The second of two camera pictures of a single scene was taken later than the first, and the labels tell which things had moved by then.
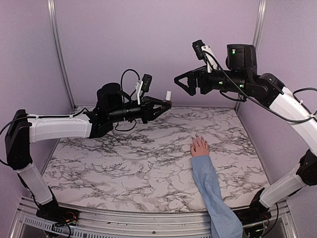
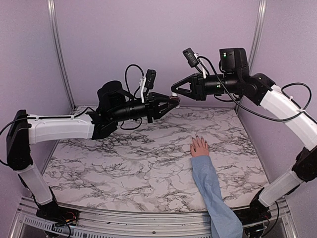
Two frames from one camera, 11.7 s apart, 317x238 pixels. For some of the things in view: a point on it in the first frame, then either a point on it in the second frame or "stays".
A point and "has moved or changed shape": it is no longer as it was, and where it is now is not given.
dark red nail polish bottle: x=166 y=105 has moved or changed shape
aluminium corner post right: x=259 y=23 stays
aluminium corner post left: x=52 y=13 stays
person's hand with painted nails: x=199 y=147 stays
